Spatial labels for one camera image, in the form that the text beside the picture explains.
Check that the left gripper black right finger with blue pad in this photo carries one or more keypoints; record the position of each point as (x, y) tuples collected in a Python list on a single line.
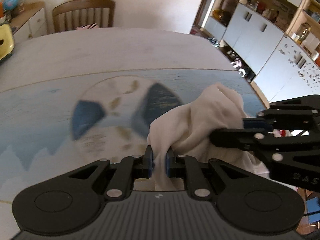
[(244, 200)]

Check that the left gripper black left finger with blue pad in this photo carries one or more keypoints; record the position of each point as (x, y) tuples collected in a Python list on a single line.
[(73, 200)]

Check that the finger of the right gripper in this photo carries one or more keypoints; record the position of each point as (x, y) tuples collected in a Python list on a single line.
[(242, 139), (257, 122)]

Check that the white printed long-sleeve shirt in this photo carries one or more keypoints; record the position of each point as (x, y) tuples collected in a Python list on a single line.
[(186, 130)]

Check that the blue patterned table mat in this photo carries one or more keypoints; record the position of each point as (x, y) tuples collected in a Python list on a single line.
[(52, 127)]

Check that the yellow storage box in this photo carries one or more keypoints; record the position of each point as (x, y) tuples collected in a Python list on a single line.
[(7, 42)]

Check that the pink striped bag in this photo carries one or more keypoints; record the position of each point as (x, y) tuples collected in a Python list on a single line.
[(89, 26)]

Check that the white wooden sideboard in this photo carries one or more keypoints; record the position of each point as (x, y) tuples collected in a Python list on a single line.
[(31, 23)]

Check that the brown wooden chair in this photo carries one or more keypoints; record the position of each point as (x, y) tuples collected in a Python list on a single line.
[(79, 13)]

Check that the blue globe toy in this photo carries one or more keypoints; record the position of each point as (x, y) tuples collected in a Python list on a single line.
[(9, 5)]

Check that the white wall cabinet unit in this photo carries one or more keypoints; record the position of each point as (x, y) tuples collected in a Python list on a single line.
[(274, 44)]

